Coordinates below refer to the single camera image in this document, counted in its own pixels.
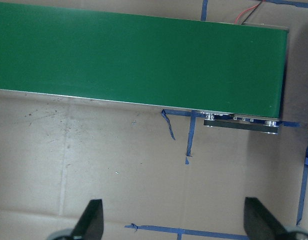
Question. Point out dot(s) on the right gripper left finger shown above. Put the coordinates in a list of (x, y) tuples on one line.
[(90, 225)]

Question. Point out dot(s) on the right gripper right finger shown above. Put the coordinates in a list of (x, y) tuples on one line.
[(260, 224)]

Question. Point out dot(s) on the green conveyor belt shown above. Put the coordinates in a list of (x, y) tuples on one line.
[(232, 74)]

